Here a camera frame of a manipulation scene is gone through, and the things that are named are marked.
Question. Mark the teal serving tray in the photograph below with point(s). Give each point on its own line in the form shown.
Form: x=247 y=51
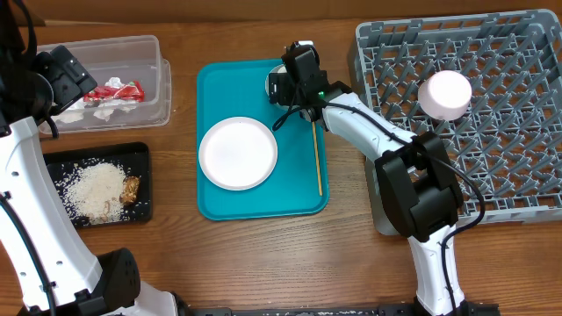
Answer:
x=237 y=89

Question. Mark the grey bowl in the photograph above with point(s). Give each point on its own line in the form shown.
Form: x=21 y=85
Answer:
x=274 y=84

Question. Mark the large white plate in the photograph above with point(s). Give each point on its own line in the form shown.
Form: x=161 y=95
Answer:
x=238 y=153

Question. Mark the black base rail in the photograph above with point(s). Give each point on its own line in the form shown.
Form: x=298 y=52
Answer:
x=467 y=309

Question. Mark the black rectangular tray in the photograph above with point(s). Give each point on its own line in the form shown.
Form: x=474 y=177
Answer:
x=133 y=158

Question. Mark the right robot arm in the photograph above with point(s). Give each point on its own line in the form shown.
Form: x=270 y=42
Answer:
x=415 y=182

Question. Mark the white rice pile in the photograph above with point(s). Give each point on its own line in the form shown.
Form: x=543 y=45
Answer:
x=90 y=194

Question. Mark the wooden chopstick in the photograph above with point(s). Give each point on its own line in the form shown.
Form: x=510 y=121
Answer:
x=317 y=158

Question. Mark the clear plastic bin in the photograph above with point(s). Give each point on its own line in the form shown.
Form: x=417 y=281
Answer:
x=136 y=58

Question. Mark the white tissue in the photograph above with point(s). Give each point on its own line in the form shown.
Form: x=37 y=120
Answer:
x=72 y=114
x=106 y=108

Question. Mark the brown food scraps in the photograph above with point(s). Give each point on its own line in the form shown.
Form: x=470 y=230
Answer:
x=130 y=189

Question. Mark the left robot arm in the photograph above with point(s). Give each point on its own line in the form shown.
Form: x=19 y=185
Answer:
x=58 y=275

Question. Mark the small white plate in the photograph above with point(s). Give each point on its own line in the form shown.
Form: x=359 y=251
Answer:
x=446 y=95

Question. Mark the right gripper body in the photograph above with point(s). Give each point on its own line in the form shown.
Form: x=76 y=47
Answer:
x=298 y=84

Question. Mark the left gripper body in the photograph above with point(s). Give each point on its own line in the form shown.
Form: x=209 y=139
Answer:
x=59 y=86

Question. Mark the red snack wrapper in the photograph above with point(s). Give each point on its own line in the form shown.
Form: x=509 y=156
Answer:
x=130 y=92

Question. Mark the grey dishwasher rack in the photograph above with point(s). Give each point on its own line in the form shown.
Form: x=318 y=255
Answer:
x=509 y=140

